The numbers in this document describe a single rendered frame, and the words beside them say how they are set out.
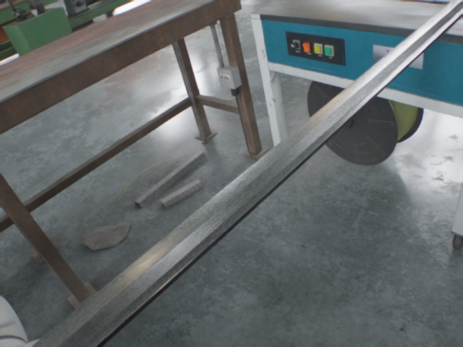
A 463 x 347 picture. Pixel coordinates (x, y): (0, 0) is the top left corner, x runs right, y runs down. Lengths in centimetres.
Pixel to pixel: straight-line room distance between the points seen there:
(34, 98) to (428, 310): 134
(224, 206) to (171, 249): 9
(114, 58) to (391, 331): 122
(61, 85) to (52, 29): 412
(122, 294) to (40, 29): 493
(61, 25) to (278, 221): 442
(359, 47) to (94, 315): 102
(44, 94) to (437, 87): 112
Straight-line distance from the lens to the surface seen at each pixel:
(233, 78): 166
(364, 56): 121
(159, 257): 46
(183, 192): 177
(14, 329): 67
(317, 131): 62
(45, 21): 531
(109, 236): 173
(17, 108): 121
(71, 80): 125
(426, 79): 113
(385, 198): 160
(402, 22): 116
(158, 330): 135
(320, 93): 163
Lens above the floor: 108
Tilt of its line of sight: 36 degrees down
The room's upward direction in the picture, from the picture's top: 14 degrees counter-clockwise
